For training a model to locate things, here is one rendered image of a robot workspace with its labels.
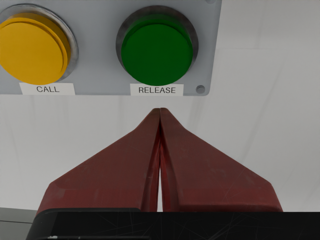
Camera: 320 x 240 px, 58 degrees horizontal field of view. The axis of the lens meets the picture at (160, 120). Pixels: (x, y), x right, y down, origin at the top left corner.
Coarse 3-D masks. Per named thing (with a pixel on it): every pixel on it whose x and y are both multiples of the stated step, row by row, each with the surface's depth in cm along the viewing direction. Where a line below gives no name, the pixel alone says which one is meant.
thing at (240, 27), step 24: (240, 0) 25; (264, 0) 25; (288, 0) 25; (312, 0) 25; (240, 24) 26; (264, 24) 26; (288, 24) 26; (312, 24) 26; (216, 48) 28; (240, 48) 28; (264, 48) 28; (288, 48) 28; (312, 48) 28
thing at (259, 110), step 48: (0, 96) 31; (48, 96) 31; (96, 96) 31; (144, 96) 31; (192, 96) 31; (240, 96) 31; (288, 96) 31; (0, 144) 35; (48, 144) 35; (96, 144) 35; (240, 144) 35; (288, 144) 35; (0, 192) 41; (288, 192) 41
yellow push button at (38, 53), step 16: (16, 16) 15; (32, 16) 15; (0, 32) 15; (16, 32) 15; (32, 32) 15; (48, 32) 15; (0, 48) 16; (16, 48) 16; (32, 48) 16; (48, 48) 16; (64, 48) 16; (0, 64) 16; (16, 64) 16; (32, 64) 16; (48, 64) 16; (64, 64) 16; (32, 80) 17; (48, 80) 17
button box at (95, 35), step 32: (0, 0) 15; (32, 0) 15; (64, 0) 15; (96, 0) 15; (128, 0) 15; (160, 0) 15; (192, 0) 15; (64, 32) 16; (96, 32) 16; (192, 32) 16; (96, 64) 18; (192, 64) 17
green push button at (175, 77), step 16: (144, 16) 16; (160, 16) 15; (128, 32) 15; (144, 32) 15; (160, 32) 15; (176, 32) 15; (128, 48) 16; (144, 48) 16; (160, 48) 16; (176, 48) 16; (192, 48) 16; (128, 64) 16; (144, 64) 16; (160, 64) 16; (176, 64) 16; (144, 80) 17; (160, 80) 17; (176, 80) 17
